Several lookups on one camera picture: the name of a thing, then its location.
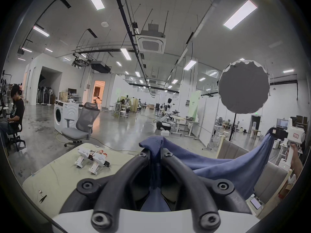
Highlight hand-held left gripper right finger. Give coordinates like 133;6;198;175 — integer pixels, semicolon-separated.
159;148;253;230

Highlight grey office chair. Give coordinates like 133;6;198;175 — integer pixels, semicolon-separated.
61;102;101;148

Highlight white table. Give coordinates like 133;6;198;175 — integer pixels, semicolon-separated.
170;114;193;137

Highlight blue garment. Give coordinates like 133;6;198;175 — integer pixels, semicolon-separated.
139;135;276;212

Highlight spare white hand-held gripper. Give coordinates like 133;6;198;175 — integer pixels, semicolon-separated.
74;148;92;168
88;152;110;175

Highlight round grey softbox on stand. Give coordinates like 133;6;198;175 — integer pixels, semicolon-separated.
217;59;271;143

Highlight phone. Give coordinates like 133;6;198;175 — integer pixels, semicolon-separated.
250;198;264;210

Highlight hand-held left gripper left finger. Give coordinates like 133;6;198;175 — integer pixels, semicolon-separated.
59;148;156;230

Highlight white humanoid robot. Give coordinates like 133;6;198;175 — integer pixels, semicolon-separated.
155;98;181;132

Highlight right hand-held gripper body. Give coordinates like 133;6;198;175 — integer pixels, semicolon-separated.
276;117;306;173

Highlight black office chair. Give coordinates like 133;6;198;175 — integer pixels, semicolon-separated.
5;123;26;152

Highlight white washing machine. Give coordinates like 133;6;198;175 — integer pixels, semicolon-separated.
54;99;80;133

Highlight person's right hand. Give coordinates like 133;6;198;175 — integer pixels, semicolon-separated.
290;143;304;180

